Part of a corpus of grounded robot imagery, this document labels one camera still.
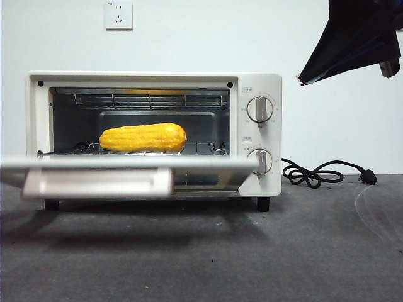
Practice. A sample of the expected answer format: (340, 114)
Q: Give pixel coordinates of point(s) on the glass oven door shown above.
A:
(94, 162)

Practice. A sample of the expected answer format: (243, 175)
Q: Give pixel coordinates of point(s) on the cream toaster oven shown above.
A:
(270, 135)

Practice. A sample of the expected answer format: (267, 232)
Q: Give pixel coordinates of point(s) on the black oven foot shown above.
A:
(51, 205)
(263, 204)

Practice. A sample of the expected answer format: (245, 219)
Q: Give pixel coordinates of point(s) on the yellow corn cob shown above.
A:
(145, 136)

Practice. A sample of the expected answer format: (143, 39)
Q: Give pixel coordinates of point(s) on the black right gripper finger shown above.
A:
(374, 55)
(355, 28)

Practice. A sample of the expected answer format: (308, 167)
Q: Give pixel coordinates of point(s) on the white wall socket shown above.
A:
(119, 15)

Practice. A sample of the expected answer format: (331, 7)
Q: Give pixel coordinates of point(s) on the cream oven knob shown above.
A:
(263, 157)
(259, 109)

